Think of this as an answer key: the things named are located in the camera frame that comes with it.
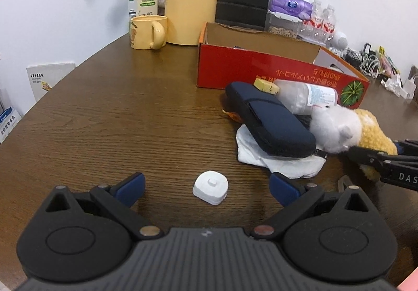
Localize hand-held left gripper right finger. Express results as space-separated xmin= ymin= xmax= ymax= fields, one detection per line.
xmin=250 ymin=172 xmax=373 ymax=241

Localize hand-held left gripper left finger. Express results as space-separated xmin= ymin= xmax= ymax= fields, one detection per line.
xmin=46 ymin=172 xmax=164 ymax=241

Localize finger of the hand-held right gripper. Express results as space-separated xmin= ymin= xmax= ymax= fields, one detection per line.
xmin=347 ymin=145 xmax=393 ymax=168
xmin=393 ymin=138 xmax=418 ymax=161

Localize white and yellow plush hamster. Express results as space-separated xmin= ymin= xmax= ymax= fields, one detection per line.
xmin=309 ymin=105 xmax=397 ymax=182

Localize white cloth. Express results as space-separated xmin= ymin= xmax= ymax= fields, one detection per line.
xmin=236 ymin=124 xmax=327 ymax=179

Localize navy zip pouch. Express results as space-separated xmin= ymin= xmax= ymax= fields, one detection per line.
xmin=225 ymin=82 xmax=317 ymax=158

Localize small white plastic tag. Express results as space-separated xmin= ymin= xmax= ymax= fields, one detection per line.
xmin=193 ymin=171 xmax=228 ymax=206

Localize clear plastic bottle white label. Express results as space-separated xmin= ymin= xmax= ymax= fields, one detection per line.
xmin=274 ymin=79 xmax=338 ymax=115

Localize yellow cork stopper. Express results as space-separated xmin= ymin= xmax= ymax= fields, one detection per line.
xmin=254 ymin=78 xmax=281 ymax=95

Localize red cardboard box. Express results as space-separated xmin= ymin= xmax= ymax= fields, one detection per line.
xmin=197 ymin=21 xmax=370 ymax=110

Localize crumpled white tissue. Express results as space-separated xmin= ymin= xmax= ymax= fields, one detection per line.
xmin=380 ymin=75 xmax=409 ymax=97

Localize white charger box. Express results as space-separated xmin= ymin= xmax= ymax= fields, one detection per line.
xmin=403 ymin=65 xmax=418 ymax=100

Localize colourful snack packet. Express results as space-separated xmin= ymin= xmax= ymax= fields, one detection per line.
xmin=378 ymin=47 xmax=400 ymax=77

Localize white robot figure speaker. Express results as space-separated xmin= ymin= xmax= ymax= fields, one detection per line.
xmin=330 ymin=31 xmax=348 ymax=51

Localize white booklet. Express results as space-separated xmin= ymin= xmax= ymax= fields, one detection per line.
xmin=26 ymin=63 xmax=76 ymax=102

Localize clear water bottle red label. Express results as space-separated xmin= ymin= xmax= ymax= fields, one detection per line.
xmin=322 ymin=4 xmax=338 ymax=41
xmin=307 ymin=0 xmax=325 ymax=38

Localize blue and white carton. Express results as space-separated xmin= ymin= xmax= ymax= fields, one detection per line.
xmin=0 ymin=105 xmax=23 ymax=143

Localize clear seed container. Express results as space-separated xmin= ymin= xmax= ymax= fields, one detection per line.
xmin=265 ymin=10 xmax=303 ymax=39

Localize yellow mug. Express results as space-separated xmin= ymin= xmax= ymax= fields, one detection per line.
xmin=130 ymin=15 xmax=168 ymax=50

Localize purple tissue pack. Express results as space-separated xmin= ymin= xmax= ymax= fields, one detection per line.
xmin=268 ymin=0 xmax=313 ymax=22

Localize tangled white cables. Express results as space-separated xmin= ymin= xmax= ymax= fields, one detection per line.
xmin=359 ymin=52 xmax=382 ymax=77

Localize tangled black cables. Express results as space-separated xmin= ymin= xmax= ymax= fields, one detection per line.
xmin=344 ymin=47 xmax=363 ymax=66

